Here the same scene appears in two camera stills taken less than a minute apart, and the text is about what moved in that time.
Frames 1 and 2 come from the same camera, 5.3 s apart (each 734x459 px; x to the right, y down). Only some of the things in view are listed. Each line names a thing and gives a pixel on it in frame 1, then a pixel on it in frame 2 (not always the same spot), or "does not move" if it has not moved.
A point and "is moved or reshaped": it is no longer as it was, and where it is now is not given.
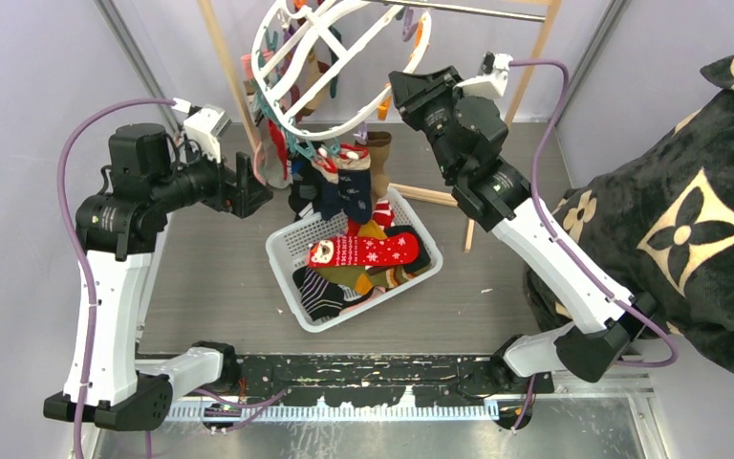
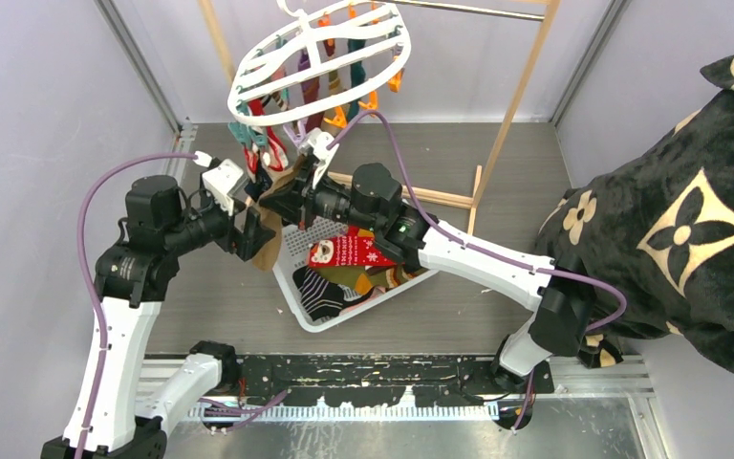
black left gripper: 241,195 -> 253,234
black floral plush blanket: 690,228 does not move
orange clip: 383,108 -> 339,119
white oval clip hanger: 324,67 is moved or reshaped
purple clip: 361,136 -> 299,138
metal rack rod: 468,9 does not move
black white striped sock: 323,298 does not move
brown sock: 377,144 -> 271,218
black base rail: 368,380 does not move
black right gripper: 437,86 -> 289,200
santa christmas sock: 353,158 -> 274,156
